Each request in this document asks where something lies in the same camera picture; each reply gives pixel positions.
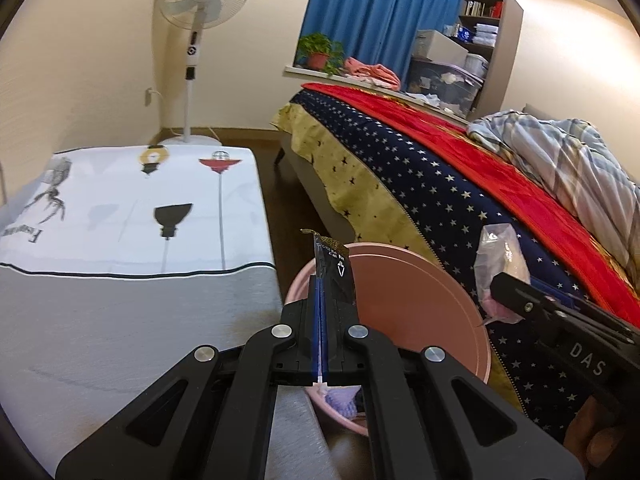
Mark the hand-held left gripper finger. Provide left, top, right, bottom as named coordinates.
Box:
left=55, top=280, right=322, bottom=480
left=321, top=290, right=586, bottom=480

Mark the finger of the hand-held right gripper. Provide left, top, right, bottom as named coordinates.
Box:
left=489, top=272, right=556, bottom=331
left=537, top=290, right=636, bottom=343

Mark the clear plastic bag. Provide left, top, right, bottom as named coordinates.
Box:
left=474, top=222, right=532, bottom=328

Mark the black sachet packet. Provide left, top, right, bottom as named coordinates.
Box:
left=300, top=228, right=358, bottom=311

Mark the pink plastic bin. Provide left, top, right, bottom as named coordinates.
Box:
left=284, top=241, right=493, bottom=438

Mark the person's right hand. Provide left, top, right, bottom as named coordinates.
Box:
left=562, top=392, right=631, bottom=461

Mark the navy star-print blanket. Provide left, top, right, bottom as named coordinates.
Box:
left=290, top=89, right=640, bottom=441

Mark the plaid blue white duvet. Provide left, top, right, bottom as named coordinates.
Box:
left=466, top=109, right=640, bottom=281

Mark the red blanket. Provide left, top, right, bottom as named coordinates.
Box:
left=300, top=81, right=640, bottom=331

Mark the yellow bedsheet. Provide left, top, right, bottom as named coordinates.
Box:
left=271, top=101, right=531, bottom=416

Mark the clear plastic storage box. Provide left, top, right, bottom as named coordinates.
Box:
left=406, top=57, right=483, bottom=118

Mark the white plastic container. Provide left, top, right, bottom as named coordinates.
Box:
left=465, top=52, right=489, bottom=78

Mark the white cardboard box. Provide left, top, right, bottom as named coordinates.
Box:
left=412, top=29, right=470, bottom=67

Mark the pink folded cloth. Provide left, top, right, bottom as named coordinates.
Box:
left=342, top=56, right=402, bottom=92

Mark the potted green plant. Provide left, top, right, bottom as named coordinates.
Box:
left=296, top=32, right=346, bottom=77

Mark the bookshelf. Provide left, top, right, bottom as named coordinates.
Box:
left=442, top=0, right=506, bottom=61

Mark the blue curtain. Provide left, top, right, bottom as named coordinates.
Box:
left=298, top=0, right=466, bottom=91

